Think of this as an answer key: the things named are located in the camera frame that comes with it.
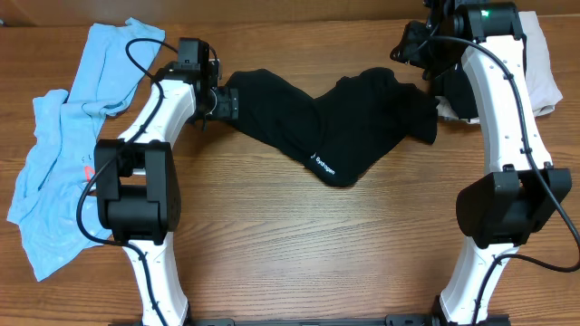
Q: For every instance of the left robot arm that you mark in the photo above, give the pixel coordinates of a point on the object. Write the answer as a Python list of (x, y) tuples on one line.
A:
[(136, 181)]

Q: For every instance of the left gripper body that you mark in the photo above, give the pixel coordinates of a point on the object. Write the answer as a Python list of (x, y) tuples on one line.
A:
[(231, 104)]

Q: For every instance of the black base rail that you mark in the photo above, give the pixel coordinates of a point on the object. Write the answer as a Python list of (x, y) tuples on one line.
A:
[(312, 322)]

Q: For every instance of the folded white garment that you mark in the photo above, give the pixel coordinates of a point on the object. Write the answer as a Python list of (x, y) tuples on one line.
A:
[(541, 86)]

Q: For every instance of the black t-shirt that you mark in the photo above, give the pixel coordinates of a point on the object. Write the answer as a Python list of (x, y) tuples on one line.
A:
[(341, 134)]

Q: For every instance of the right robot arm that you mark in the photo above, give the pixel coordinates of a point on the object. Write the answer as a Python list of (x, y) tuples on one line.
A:
[(480, 48)]

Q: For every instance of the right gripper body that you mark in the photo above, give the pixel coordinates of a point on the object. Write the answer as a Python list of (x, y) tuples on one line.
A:
[(432, 56)]

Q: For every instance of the light blue t-shirt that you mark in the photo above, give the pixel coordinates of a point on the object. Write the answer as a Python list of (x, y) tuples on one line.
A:
[(67, 125)]

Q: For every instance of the folded black garment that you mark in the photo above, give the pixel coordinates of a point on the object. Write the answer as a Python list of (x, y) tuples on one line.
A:
[(457, 100)]

